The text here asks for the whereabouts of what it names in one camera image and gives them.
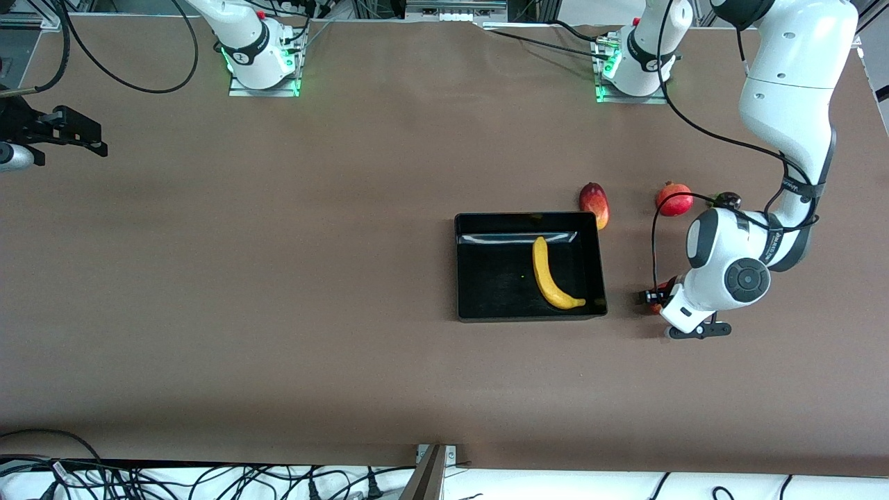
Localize red yellow apple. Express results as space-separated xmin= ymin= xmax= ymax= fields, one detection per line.
xmin=649 ymin=278 xmax=679 ymax=315

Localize yellow banana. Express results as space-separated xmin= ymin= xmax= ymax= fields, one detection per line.
xmin=532 ymin=236 xmax=586 ymax=310

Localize black plastic tray box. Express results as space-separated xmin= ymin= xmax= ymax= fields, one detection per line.
xmin=454 ymin=212 xmax=608 ymax=323

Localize red pomegranate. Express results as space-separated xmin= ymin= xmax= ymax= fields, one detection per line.
xmin=656 ymin=181 xmax=694 ymax=217

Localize red yellow mango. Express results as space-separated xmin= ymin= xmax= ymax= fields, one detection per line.
xmin=579 ymin=182 xmax=610 ymax=231

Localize grey slanted beam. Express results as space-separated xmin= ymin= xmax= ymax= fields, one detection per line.
xmin=399 ymin=444 xmax=447 ymax=500

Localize white power strip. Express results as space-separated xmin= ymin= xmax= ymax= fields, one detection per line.
xmin=406 ymin=0 xmax=508 ymax=22

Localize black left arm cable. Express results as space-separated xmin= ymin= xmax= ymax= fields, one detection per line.
xmin=651 ymin=0 xmax=820 ymax=292

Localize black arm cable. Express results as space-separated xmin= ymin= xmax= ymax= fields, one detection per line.
xmin=0 ymin=0 xmax=199 ymax=98
xmin=651 ymin=0 xmax=820 ymax=292

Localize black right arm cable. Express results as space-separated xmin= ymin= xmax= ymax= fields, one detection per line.
xmin=0 ymin=0 xmax=199 ymax=98

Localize aluminium frame profile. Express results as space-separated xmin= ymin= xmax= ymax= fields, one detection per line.
xmin=0 ymin=0 xmax=63 ymax=30
xmin=837 ymin=0 xmax=889 ymax=49

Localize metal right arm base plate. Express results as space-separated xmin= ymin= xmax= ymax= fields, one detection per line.
xmin=229 ymin=42 xmax=301 ymax=97

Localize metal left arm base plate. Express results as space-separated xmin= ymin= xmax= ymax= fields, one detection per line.
xmin=595 ymin=42 xmax=669 ymax=105

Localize black table cable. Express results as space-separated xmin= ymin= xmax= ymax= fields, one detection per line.
xmin=479 ymin=19 xmax=612 ymax=62

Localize grey looped floor cable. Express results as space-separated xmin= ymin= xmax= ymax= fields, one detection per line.
xmin=0 ymin=429 xmax=105 ymax=480

